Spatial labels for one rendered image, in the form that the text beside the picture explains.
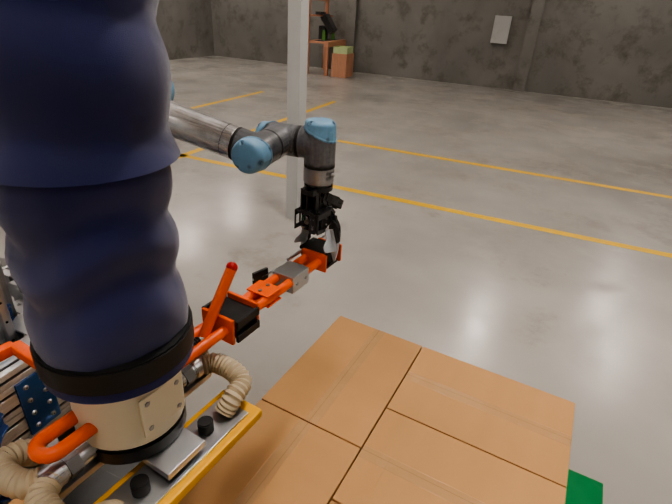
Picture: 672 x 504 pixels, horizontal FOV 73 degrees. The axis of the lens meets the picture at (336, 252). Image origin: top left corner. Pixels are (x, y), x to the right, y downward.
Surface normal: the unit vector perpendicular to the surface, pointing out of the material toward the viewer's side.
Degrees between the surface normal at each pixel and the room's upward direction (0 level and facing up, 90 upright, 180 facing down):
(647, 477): 0
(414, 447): 0
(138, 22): 73
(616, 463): 0
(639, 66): 90
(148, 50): 79
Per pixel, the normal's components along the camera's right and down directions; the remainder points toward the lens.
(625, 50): -0.40, 0.41
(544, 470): 0.06, -0.88
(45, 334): -0.36, 0.17
